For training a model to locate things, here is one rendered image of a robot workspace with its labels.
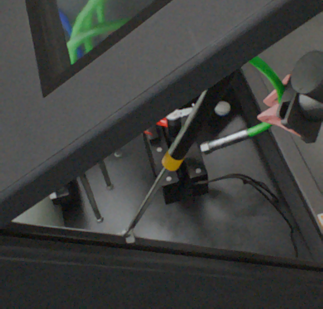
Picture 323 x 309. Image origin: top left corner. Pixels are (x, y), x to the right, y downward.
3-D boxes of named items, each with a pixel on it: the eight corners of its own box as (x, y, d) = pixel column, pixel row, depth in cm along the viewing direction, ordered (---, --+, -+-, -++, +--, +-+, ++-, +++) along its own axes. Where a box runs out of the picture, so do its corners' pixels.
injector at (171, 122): (197, 174, 120) (193, 114, 103) (175, 180, 119) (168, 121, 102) (193, 164, 121) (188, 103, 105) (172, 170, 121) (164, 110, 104)
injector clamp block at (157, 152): (209, 209, 126) (208, 173, 113) (168, 220, 125) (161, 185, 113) (170, 101, 146) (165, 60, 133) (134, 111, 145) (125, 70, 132)
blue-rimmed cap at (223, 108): (232, 114, 141) (232, 110, 140) (217, 118, 141) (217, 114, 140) (227, 103, 144) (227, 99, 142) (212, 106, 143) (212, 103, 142)
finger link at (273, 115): (241, 120, 86) (285, 113, 79) (255, 82, 89) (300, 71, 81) (269, 141, 89) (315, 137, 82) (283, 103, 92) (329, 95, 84)
